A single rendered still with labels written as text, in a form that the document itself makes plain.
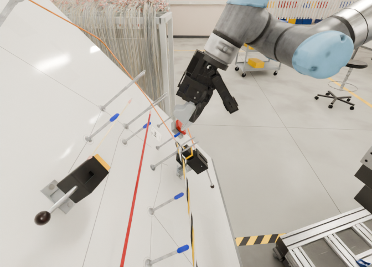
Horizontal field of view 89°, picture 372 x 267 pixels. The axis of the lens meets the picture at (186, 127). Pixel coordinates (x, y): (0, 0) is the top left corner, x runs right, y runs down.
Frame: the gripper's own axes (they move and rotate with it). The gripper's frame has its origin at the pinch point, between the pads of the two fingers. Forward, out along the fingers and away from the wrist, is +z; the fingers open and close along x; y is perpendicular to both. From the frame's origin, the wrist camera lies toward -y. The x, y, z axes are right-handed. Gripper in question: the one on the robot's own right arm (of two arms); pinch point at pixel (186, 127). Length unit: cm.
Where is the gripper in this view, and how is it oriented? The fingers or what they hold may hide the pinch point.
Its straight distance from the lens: 54.5
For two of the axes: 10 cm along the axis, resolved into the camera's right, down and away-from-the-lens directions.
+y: -8.9, -4.0, -2.1
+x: -0.1, 4.8, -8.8
